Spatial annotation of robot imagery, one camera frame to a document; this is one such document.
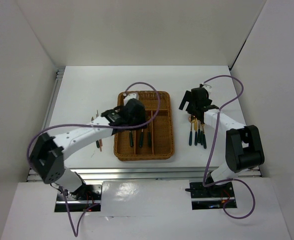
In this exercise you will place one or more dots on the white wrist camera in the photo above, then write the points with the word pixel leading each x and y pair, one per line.
pixel 129 96
pixel 207 87

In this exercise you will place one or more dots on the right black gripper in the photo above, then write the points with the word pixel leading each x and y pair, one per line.
pixel 187 98

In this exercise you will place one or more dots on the aluminium left rail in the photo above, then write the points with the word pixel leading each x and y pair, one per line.
pixel 53 97

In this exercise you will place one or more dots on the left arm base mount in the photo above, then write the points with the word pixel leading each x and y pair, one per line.
pixel 90 198

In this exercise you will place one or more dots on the right small fork green handle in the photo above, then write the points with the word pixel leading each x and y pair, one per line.
pixel 204 137

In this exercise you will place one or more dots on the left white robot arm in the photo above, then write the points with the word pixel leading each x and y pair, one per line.
pixel 49 152

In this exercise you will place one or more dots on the brown wicker cutlery tray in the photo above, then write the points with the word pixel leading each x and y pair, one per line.
pixel 162 137

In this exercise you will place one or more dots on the small gold spoon green handle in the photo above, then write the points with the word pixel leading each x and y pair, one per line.
pixel 149 136

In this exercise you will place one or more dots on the aluminium front rail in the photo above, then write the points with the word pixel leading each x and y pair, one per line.
pixel 132 174

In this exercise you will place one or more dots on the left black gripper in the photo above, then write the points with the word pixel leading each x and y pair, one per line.
pixel 141 118

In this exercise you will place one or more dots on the aluminium rail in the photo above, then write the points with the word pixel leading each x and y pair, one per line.
pixel 132 174
pixel 53 97

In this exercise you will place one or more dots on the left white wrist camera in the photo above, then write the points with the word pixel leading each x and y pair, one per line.
pixel 129 96

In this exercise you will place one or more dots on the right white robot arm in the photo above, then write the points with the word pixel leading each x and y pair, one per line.
pixel 243 146

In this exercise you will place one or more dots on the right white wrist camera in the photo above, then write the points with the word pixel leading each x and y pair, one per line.
pixel 207 87

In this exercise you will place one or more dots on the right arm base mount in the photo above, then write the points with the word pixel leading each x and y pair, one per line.
pixel 210 198

